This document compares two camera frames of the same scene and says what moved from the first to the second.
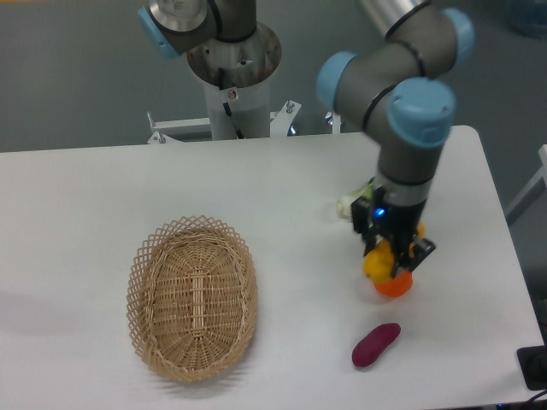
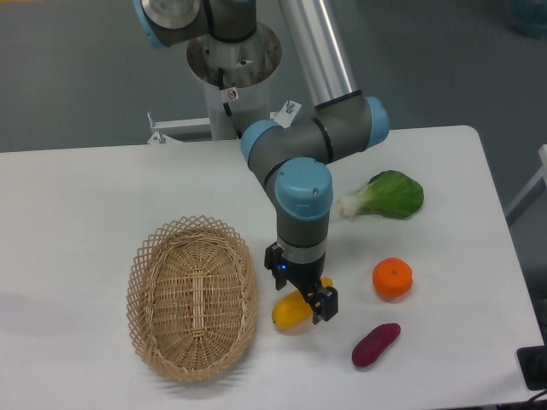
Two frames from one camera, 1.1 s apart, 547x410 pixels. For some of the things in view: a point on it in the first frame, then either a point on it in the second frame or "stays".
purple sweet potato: (368, 349) stays
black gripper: (399, 224) → (304, 276)
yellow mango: (379, 262) → (293, 311)
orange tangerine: (396, 286) stays
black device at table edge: (533, 365) stays
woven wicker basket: (192, 298) stays
